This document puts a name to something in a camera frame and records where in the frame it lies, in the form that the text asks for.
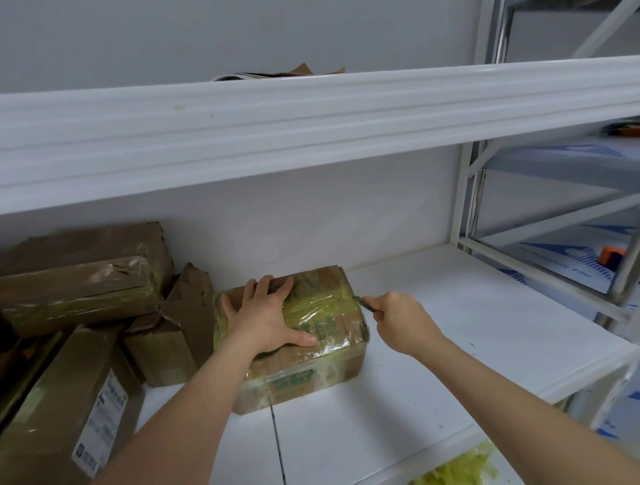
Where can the flat cardboard pieces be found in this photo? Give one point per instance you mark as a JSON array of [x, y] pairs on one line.
[[285, 74]]

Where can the torn open cardboard box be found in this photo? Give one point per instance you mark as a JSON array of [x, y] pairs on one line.
[[170, 339]]

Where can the person's left forearm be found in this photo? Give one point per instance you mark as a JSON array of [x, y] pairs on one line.
[[185, 424]]

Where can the person's left hand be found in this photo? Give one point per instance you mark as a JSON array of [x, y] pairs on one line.
[[265, 320]]

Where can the grey metal shelf rack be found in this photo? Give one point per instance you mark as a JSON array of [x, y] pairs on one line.
[[565, 200]]

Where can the person's left middle finger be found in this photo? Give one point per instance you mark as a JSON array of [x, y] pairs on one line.
[[261, 290]]

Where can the person's right fingers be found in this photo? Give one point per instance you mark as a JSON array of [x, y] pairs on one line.
[[376, 310]]

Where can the person's right forearm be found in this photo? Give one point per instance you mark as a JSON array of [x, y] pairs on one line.
[[515, 409]]

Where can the person's left little finger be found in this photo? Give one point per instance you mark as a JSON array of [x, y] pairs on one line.
[[230, 307]]

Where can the person's left thumb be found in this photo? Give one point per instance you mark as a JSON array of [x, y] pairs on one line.
[[301, 338]]

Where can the person's right hand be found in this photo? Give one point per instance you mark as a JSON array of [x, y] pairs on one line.
[[402, 322]]

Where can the orange tape dispenser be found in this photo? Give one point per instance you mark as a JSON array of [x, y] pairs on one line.
[[613, 256], [624, 129]]

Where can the white metal shelf unit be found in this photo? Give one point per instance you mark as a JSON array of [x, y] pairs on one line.
[[320, 120]]

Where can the dark utility knife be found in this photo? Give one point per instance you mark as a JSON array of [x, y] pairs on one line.
[[361, 302]]

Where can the large taped cardboard box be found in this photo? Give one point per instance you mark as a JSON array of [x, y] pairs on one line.
[[80, 275]]

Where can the taped cardboard box green print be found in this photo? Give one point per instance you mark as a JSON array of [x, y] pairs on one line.
[[310, 359]]

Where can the cardboard box with white label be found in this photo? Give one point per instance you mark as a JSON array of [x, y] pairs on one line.
[[65, 404]]

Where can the white board with blue print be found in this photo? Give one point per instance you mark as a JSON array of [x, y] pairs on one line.
[[575, 155], [565, 260]]

